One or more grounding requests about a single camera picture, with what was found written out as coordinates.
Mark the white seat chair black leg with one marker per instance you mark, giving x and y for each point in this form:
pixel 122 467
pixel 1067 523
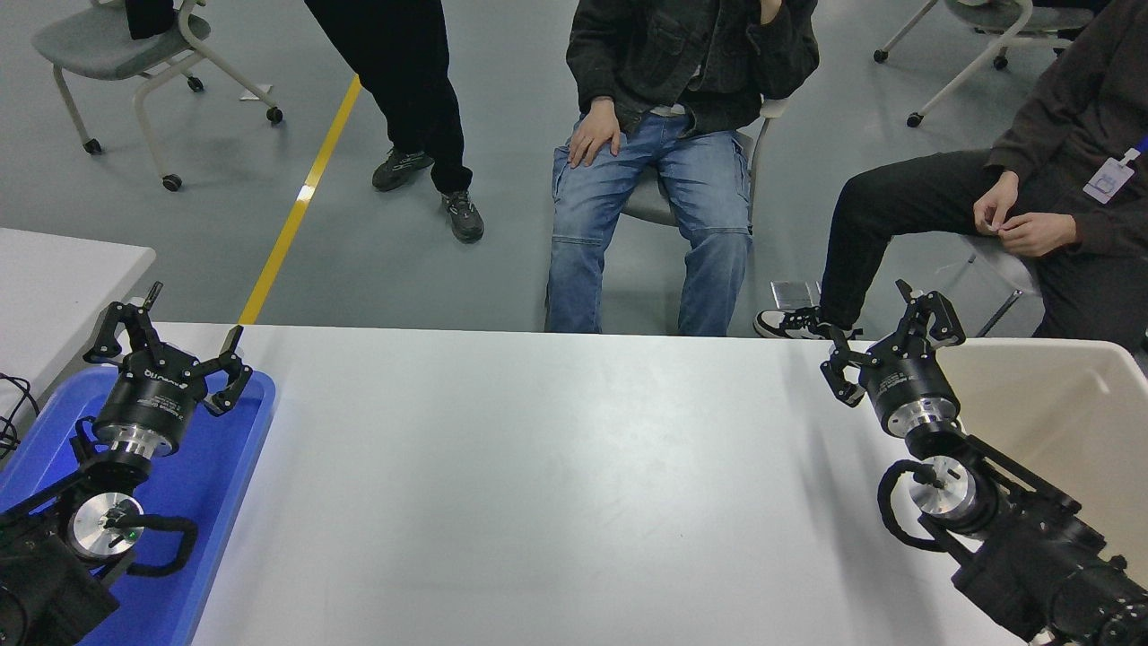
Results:
pixel 1004 265

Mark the shiny metal floor plate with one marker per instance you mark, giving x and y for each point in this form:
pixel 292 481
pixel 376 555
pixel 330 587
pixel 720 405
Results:
pixel 794 294

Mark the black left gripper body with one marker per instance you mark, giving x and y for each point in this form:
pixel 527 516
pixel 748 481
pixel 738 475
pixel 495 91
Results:
pixel 148 399

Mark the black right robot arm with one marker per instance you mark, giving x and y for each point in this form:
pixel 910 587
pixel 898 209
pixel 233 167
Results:
pixel 1031 547

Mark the blue plastic tray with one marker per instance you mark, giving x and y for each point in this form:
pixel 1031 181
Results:
pixel 215 484

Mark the large pale plastic bin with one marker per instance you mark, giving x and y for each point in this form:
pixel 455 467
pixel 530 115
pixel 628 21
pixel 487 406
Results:
pixel 1058 413

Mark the white side table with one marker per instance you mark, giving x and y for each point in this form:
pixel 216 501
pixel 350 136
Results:
pixel 54 296

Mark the black garment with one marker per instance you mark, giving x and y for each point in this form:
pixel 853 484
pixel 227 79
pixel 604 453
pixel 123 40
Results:
pixel 148 18

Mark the person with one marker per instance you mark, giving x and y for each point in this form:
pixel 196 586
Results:
pixel 700 197
pixel 413 90
pixel 915 197

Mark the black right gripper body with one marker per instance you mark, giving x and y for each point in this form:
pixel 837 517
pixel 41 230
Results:
pixel 906 386

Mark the person's hand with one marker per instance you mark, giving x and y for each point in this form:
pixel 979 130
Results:
pixel 594 135
pixel 1039 234
pixel 995 203
pixel 769 9

